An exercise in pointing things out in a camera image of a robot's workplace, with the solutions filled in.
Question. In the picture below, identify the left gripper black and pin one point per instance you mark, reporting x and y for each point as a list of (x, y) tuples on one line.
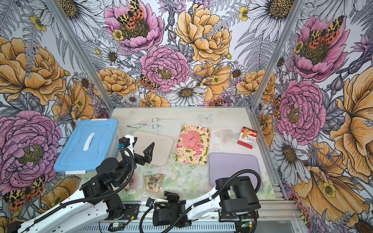
[(148, 156)]

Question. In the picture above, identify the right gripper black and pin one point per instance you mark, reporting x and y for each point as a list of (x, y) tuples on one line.
[(172, 197)]

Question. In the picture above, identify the bag of mixed snacks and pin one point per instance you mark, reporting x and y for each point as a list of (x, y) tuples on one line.
[(152, 186)]

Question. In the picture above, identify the ziploc bag pink cookies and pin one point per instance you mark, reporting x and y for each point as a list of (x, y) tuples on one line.
[(227, 136)]

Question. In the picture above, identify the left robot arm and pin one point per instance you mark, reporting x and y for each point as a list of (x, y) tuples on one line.
[(96, 200)]

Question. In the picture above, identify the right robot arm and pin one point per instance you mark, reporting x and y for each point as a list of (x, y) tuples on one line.
[(234, 198)]

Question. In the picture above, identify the pile of pink cookies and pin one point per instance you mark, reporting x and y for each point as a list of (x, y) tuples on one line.
[(192, 141)]

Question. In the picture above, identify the beige plastic tray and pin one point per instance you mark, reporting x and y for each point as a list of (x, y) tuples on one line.
[(162, 146)]

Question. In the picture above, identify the metal scissors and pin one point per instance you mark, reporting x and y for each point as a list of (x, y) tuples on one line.
[(152, 123)]

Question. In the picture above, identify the yellow floral tray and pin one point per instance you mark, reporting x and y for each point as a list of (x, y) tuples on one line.
[(184, 155)]

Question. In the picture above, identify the blue lidded storage box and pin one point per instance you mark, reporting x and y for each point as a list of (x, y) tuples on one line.
[(91, 142)]

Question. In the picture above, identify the lavender plastic tray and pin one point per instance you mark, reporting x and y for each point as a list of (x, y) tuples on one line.
[(223, 165)]

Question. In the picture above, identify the red white small box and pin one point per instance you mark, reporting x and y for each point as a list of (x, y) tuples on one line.
[(247, 137)]

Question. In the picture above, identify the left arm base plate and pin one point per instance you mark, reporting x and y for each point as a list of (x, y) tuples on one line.
[(131, 211)]

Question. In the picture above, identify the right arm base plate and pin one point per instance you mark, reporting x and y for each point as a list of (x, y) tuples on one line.
[(238, 216)]

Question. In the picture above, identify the aluminium front rail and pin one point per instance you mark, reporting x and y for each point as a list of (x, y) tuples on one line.
[(79, 215)]

